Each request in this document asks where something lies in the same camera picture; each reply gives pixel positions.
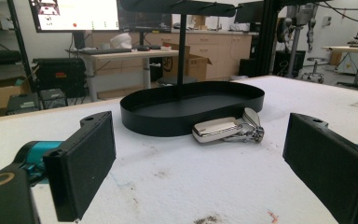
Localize small black monitor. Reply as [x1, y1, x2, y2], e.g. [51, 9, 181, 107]
[233, 1, 265, 24]

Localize grey robot on stand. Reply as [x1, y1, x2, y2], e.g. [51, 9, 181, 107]
[277, 3, 320, 78]

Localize silver key fob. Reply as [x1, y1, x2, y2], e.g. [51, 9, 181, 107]
[191, 106, 266, 145]

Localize black two-tier tray stand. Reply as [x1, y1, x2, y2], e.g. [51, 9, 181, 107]
[119, 0, 266, 137]

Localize white rounded object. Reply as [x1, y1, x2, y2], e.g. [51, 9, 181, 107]
[109, 32, 133, 49]

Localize light table with metal legs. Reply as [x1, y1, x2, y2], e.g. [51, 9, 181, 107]
[322, 45, 358, 92]

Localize black metal frame post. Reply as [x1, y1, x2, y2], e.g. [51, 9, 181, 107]
[255, 0, 288, 77]

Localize large bright monitor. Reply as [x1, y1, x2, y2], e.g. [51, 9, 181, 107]
[28, 0, 121, 34]

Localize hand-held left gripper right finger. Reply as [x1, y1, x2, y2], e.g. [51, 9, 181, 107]
[282, 112, 358, 224]

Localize black equipment case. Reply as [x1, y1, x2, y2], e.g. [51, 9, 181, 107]
[32, 57, 87, 99]

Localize light wooden desk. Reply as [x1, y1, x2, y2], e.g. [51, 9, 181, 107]
[66, 48, 181, 103]

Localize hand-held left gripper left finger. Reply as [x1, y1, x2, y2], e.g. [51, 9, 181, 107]
[42, 110, 117, 223]

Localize black metal shelf rack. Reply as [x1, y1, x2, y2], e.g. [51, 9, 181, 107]
[0, 0, 34, 94]

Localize dark monitor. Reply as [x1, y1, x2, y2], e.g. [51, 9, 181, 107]
[117, 0, 173, 33]

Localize open cardboard box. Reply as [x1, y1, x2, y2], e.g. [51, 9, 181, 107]
[162, 42, 213, 82]

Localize black keyboard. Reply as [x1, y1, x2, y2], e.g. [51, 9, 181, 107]
[76, 48, 133, 56]

